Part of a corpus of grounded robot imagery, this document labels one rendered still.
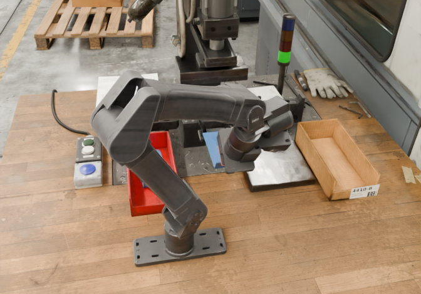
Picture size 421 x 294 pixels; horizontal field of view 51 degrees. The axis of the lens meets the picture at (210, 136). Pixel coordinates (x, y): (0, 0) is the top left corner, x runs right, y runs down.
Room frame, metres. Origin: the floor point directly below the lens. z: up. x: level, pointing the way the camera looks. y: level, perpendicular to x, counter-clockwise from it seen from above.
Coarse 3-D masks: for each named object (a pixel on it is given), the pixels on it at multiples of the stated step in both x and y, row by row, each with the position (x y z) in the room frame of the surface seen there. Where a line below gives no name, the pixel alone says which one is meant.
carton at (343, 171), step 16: (304, 128) 1.02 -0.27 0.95; (320, 128) 1.03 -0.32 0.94; (336, 128) 1.03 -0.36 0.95; (304, 144) 0.96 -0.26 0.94; (320, 144) 1.01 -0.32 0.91; (336, 144) 1.01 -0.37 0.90; (352, 144) 0.94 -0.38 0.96; (320, 160) 0.86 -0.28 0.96; (336, 160) 0.93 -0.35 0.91; (352, 160) 0.92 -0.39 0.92; (368, 160) 0.86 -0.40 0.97; (320, 176) 0.85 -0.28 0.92; (336, 176) 0.87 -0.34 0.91; (352, 176) 0.87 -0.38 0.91; (368, 176) 0.84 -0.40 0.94; (336, 192) 0.78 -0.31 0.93; (352, 192) 0.79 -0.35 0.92; (368, 192) 0.80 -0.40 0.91
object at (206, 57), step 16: (192, 32) 1.18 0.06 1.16; (208, 48) 1.04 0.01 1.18; (224, 48) 1.04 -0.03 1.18; (176, 64) 1.05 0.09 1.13; (192, 64) 1.03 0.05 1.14; (208, 64) 0.99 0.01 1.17; (224, 64) 0.99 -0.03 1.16; (240, 64) 1.04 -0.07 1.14; (192, 80) 0.99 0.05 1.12; (208, 80) 1.00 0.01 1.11; (224, 80) 1.01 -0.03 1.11; (240, 80) 1.01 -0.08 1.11
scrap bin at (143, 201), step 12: (156, 132) 0.97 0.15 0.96; (168, 132) 0.97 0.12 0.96; (156, 144) 0.97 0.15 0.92; (168, 144) 0.95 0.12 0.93; (168, 156) 0.94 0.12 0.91; (132, 180) 0.84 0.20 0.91; (132, 192) 0.79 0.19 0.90; (144, 192) 0.79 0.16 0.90; (132, 204) 0.75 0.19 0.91; (144, 204) 0.75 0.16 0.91; (156, 204) 0.73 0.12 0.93; (132, 216) 0.71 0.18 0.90
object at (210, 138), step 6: (210, 132) 0.94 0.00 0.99; (216, 132) 0.94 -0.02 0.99; (204, 138) 0.91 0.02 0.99; (210, 138) 0.91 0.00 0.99; (216, 138) 0.91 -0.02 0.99; (210, 144) 0.89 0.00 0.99; (210, 150) 0.86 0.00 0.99; (216, 150) 0.86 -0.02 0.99; (210, 156) 0.84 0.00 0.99; (216, 156) 0.84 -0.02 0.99; (216, 162) 0.79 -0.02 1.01; (216, 168) 0.80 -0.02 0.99
